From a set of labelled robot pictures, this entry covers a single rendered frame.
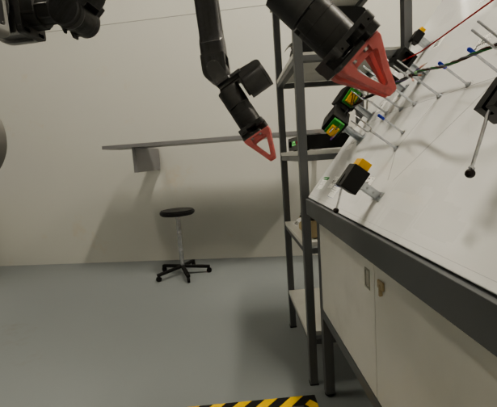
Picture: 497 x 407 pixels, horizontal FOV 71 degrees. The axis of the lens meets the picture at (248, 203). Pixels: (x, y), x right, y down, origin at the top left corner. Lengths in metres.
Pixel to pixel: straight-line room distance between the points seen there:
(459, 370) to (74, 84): 4.05
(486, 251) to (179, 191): 3.39
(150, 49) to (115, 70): 0.43
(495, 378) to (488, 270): 0.15
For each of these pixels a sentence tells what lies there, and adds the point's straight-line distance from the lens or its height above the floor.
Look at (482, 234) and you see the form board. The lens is 0.59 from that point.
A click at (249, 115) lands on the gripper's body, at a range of 0.86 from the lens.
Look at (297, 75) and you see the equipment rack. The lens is 1.52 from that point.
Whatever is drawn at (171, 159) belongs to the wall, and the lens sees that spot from 3.76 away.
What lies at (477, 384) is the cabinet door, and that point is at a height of 0.70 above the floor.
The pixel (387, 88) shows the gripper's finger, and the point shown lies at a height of 1.13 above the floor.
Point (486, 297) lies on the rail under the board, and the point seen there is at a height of 0.86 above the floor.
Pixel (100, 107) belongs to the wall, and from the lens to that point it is 4.09.
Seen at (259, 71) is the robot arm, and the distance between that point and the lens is 0.87.
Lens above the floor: 1.05
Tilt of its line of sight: 8 degrees down
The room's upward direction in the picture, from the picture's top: 4 degrees counter-clockwise
